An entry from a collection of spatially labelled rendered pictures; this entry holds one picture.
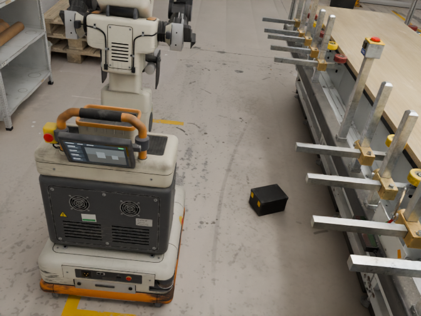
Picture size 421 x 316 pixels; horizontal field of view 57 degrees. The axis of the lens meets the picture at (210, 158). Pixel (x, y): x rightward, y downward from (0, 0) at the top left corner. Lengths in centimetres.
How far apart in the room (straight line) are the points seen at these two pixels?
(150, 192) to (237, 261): 85
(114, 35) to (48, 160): 56
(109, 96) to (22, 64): 236
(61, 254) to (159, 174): 64
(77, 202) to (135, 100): 52
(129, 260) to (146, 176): 48
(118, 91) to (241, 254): 114
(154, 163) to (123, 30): 55
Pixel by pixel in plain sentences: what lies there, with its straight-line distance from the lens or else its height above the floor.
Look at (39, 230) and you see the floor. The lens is 246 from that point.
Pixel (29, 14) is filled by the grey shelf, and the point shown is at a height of 63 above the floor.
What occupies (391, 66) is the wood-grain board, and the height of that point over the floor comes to 90.
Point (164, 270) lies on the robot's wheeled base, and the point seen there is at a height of 27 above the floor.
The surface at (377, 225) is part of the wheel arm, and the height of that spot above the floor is 86.
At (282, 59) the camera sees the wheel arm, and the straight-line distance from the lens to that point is 261.
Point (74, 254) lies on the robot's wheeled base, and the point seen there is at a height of 28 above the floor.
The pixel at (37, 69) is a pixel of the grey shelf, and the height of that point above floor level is 14.
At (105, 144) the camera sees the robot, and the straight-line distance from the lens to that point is 140.
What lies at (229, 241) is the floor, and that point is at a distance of 237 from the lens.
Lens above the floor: 170
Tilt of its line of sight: 35 degrees down
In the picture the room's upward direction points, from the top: 7 degrees clockwise
